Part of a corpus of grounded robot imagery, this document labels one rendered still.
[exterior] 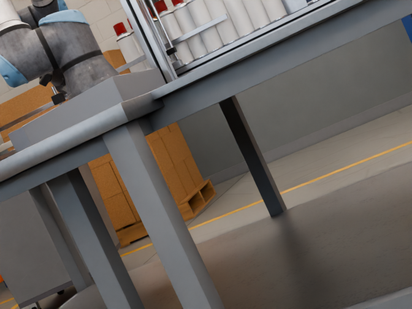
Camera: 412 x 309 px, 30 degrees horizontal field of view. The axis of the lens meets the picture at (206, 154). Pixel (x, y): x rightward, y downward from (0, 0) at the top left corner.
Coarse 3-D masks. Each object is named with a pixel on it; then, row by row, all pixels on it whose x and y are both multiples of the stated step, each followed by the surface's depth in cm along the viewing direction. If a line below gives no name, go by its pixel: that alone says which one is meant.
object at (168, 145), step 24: (120, 72) 572; (24, 96) 587; (48, 96) 581; (0, 120) 594; (24, 120) 590; (168, 144) 604; (96, 168) 583; (168, 168) 583; (192, 168) 636; (120, 192) 582; (192, 192) 608; (120, 216) 585; (192, 216) 573; (120, 240) 590
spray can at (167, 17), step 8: (160, 0) 226; (160, 8) 226; (160, 16) 226; (168, 16) 225; (168, 24) 225; (176, 24) 226; (168, 32) 226; (176, 32) 226; (184, 40) 227; (176, 48) 226; (184, 48) 226; (184, 56) 226; (192, 56) 227; (184, 64) 226
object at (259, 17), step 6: (246, 0) 218; (252, 0) 217; (258, 0) 218; (246, 6) 218; (252, 6) 217; (258, 6) 217; (252, 12) 218; (258, 12) 217; (264, 12) 218; (252, 18) 219; (258, 18) 218; (264, 18) 218; (258, 24) 218; (264, 24) 218
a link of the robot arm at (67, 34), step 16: (48, 16) 196; (64, 16) 195; (80, 16) 198; (48, 32) 195; (64, 32) 195; (80, 32) 196; (48, 48) 195; (64, 48) 196; (80, 48) 196; (96, 48) 198; (64, 64) 197
